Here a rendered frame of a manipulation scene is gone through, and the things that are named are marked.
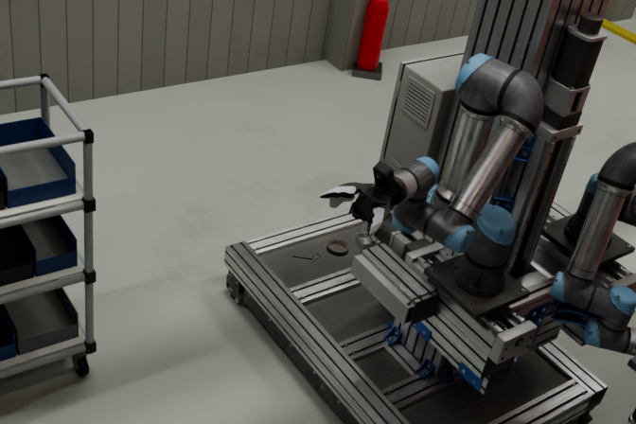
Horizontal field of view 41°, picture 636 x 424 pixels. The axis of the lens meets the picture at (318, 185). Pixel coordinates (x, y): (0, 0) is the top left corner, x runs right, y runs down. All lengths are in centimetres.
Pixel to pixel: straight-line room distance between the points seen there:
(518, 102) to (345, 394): 125
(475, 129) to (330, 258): 132
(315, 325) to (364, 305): 25
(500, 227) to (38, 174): 140
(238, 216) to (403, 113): 145
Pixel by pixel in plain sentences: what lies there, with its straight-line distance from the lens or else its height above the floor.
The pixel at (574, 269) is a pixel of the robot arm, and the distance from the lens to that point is 238.
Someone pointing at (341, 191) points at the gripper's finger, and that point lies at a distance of 194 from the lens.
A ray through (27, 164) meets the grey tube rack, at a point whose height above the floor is 79.
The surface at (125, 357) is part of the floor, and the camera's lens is 323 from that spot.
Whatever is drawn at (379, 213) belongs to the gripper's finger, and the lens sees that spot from 192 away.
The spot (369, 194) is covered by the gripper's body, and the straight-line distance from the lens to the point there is 195.
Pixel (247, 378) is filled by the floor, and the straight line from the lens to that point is 318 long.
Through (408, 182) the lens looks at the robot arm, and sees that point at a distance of 203.
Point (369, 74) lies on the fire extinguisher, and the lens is 536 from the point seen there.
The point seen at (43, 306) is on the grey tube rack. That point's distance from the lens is 316.
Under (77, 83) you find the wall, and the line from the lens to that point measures 472.
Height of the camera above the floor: 231
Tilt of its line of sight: 33 degrees down
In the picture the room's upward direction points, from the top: 10 degrees clockwise
